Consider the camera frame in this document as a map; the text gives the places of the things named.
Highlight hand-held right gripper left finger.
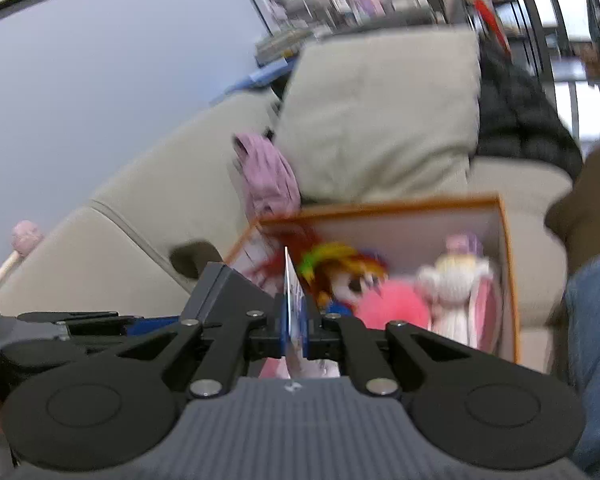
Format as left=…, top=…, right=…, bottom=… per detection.
left=87, top=294, right=287, bottom=397

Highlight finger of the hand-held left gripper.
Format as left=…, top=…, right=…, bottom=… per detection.
left=17, top=311, right=182, bottom=339

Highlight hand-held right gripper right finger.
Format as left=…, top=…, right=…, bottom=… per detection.
left=304, top=299, right=475, bottom=397

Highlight blue white card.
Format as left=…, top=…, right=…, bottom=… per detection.
left=282, top=246, right=312, bottom=382

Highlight red feather shuttlecock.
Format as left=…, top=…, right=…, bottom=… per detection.
left=249, top=224, right=381, bottom=306

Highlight orange cardboard box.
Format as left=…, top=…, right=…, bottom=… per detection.
left=225, top=196, right=524, bottom=366

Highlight beige sofa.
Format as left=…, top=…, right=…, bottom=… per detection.
left=0, top=30, right=583, bottom=367

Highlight person's left foot brown sock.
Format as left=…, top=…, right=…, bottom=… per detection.
left=171, top=241, right=225, bottom=282

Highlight person's foot brown sock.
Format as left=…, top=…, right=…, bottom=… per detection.
left=171, top=241, right=225, bottom=282
left=545, top=144, right=600, bottom=277

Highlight pink fluffy plush toy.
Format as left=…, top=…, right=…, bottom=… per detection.
left=352, top=280, right=434, bottom=335

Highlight pink ball wooden stick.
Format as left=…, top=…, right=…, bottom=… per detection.
left=0, top=220, right=44, bottom=287

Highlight white knitted plush doll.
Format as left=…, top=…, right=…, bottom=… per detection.
left=416, top=232, right=504, bottom=352

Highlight pink cloth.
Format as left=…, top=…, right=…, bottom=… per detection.
left=232, top=132, right=302, bottom=222

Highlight beige sofa cushion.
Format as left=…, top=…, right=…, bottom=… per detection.
left=274, top=27, right=483, bottom=206

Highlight blue folder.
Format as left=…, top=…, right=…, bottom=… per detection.
left=224, top=57, right=301, bottom=97

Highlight stack of books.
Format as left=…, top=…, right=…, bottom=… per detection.
left=254, top=25, right=322, bottom=64

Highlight person's right leg blue jeans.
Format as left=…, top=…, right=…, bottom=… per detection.
left=562, top=252, right=600, bottom=477

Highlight black puffer jacket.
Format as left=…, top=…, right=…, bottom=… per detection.
left=472, top=42, right=584, bottom=181

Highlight person's right foot brown sock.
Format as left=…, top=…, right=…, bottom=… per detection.
left=545, top=144, right=600, bottom=277

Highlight red garment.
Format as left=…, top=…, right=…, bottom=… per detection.
left=472, top=0, right=512, bottom=52

